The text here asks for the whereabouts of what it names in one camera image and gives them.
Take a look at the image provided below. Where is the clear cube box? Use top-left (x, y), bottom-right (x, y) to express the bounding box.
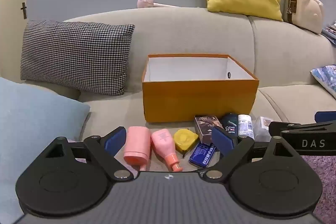
top-left (253, 117), bottom-right (273, 142)

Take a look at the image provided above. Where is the white labelled bottle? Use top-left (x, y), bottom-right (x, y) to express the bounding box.
top-left (238, 114), bottom-right (255, 139)

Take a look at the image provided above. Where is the dark Clear shampoo bottle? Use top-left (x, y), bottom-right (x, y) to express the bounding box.
top-left (219, 113), bottom-right (238, 136)

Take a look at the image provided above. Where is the pink cylindrical bottle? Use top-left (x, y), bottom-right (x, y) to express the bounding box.
top-left (123, 126), bottom-right (151, 171)

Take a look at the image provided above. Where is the illustrated card box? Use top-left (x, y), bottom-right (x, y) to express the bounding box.
top-left (194, 115), bottom-right (223, 145)

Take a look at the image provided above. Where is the pink pump bottle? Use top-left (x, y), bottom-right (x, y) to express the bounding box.
top-left (151, 128), bottom-right (183, 172)

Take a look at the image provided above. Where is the purple fluffy blanket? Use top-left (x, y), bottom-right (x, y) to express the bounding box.
top-left (300, 155), bottom-right (336, 224)

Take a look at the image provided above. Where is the blue flat box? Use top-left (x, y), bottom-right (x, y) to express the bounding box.
top-left (189, 142), bottom-right (216, 168)

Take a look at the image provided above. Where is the blue patterned cushion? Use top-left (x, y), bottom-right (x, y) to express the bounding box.
top-left (310, 65), bottom-right (336, 98)

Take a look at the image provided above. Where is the yellow tape measure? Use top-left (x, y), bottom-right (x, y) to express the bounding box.
top-left (173, 129), bottom-right (199, 157)

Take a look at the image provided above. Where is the beige sofa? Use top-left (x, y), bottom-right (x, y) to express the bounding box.
top-left (0, 6), bottom-right (336, 172)

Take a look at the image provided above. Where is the light blue cushion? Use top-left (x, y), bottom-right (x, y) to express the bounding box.
top-left (1, 79), bottom-right (90, 223)

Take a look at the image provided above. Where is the orange cardboard box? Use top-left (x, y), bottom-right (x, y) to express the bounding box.
top-left (142, 53), bottom-right (259, 123)

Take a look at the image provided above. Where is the stack of magazines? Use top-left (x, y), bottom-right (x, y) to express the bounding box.
top-left (321, 22), bottom-right (336, 46)

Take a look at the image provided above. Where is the houndstooth cushion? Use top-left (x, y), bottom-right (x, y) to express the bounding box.
top-left (21, 20), bottom-right (135, 96)

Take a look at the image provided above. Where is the cream mini suitcase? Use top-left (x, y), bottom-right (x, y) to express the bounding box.
top-left (284, 0), bottom-right (324, 34)

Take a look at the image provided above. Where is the pink fluffy toy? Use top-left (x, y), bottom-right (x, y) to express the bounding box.
top-left (137, 0), bottom-right (176, 9)

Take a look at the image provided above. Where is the black door handle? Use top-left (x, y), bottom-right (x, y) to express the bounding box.
top-left (21, 2), bottom-right (27, 19)

